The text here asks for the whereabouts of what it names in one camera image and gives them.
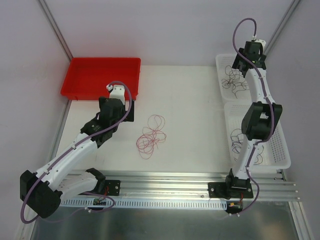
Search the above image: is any aluminium mounting rail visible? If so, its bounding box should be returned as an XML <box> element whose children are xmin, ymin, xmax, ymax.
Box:
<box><xmin>59</xmin><ymin>170</ymin><xmax>300</xmax><ymax>202</ymax></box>

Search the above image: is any near white perforated basket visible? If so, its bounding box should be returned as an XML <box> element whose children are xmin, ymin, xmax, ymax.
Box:
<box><xmin>224</xmin><ymin>101</ymin><xmax>291</xmax><ymax>173</ymax></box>

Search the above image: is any white slotted cable duct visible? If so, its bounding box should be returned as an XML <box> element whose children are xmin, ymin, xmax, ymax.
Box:
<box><xmin>60</xmin><ymin>197</ymin><xmax>227</xmax><ymax>211</ymax></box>

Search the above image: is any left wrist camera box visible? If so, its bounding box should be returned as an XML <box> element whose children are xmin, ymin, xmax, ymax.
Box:
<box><xmin>106</xmin><ymin>84</ymin><xmax>126</xmax><ymax>105</ymax></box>

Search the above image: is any white perforated basket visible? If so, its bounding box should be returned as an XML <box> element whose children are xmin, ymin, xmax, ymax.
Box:
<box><xmin>224</xmin><ymin>101</ymin><xmax>291</xmax><ymax>173</ymax></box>
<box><xmin>215</xmin><ymin>54</ymin><xmax>252</xmax><ymax>104</ymax></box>

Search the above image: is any separated pink wire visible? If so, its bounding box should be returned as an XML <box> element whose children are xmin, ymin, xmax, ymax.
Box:
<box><xmin>135</xmin><ymin>114</ymin><xmax>167</xmax><ymax>160</ymax></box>

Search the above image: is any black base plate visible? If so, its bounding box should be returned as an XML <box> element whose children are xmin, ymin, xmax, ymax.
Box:
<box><xmin>208</xmin><ymin>182</ymin><xmax>254</xmax><ymax>200</ymax></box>
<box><xmin>99</xmin><ymin>179</ymin><xmax>121</xmax><ymax>196</ymax></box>

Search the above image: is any dark brown wire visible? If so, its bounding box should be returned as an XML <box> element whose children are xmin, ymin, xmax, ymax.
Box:
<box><xmin>221</xmin><ymin>64</ymin><xmax>250</xmax><ymax>100</ymax></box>

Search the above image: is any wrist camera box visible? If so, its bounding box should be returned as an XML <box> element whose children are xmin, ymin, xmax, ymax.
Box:
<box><xmin>251</xmin><ymin>35</ymin><xmax>267</xmax><ymax>54</ymax></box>
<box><xmin>106</xmin><ymin>84</ymin><xmax>126</xmax><ymax>105</ymax></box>

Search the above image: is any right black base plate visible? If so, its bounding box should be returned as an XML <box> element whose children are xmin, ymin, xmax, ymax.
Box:
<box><xmin>208</xmin><ymin>182</ymin><xmax>254</xmax><ymax>200</ymax></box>

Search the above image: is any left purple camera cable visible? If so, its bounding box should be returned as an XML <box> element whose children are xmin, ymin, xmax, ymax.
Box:
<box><xmin>20</xmin><ymin>81</ymin><xmax>133</xmax><ymax>224</ymax></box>

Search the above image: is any red plastic tray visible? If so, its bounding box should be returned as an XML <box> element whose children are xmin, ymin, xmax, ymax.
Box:
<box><xmin>60</xmin><ymin>57</ymin><xmax>141</xmax><ymax>101</ymax></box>

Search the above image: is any separated dark wire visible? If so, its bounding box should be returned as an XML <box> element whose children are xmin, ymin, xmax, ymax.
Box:
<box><xmin>230</xmin><ymin>128</ymin><xmax>266</xmax><ymax>166</ymax></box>

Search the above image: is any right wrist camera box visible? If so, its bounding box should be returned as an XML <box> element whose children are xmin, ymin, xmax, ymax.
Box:
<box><xmin>251</xmin><ymin>35</ymin><xmax>267</xmax><ymax>54</ymax></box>

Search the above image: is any far white perforated basket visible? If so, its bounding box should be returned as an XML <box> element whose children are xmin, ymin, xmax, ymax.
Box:
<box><xmin>215</xmin><ymin>54</ymin><xmax>252</xmax><ymax>104</ymax></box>

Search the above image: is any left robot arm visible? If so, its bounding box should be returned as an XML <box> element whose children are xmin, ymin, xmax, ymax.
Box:
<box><xmin>20</xmin><ymin>96</ymin><xmax>135</xmax><ymax>224</ymax></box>

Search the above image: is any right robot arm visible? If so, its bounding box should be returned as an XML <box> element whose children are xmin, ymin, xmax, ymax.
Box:
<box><xmin>224</xmin><ymin>40</ymin><xmax>283</xmax><ymax>199</ymax></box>

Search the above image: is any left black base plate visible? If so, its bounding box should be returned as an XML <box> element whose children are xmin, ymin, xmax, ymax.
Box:
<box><xmin>99</xmin><ymin>179</ymin><xmax>121</xmax><ymax>196</ymax></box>

